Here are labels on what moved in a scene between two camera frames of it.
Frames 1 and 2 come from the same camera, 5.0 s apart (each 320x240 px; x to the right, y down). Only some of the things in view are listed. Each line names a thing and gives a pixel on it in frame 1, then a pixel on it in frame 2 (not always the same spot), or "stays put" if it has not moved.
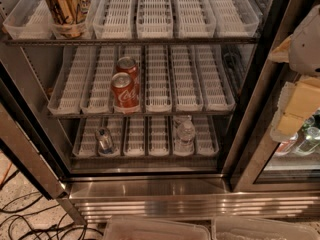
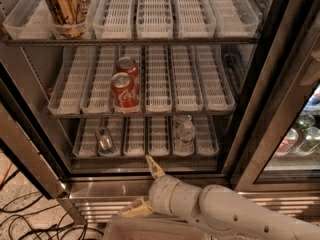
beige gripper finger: x=298 y=101 to x=138 y=208
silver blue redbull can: x=105 y=144 stays put
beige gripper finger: x=281 y=54 to x=155 y=169
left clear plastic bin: x=151 y=228 stays put
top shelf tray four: x=154 y=12 stays put
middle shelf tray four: x=158 y=95 stays put
